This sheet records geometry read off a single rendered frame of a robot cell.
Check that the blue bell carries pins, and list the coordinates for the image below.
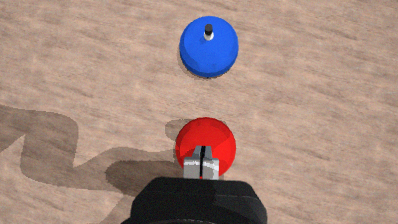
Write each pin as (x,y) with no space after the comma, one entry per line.
(208,46)

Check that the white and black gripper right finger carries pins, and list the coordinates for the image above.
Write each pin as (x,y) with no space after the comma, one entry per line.
(210,166)

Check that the red dome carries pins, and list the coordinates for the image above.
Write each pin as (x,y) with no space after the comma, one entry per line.
(206,131)

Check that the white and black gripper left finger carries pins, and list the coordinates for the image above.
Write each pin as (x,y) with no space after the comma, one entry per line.
(193,165)

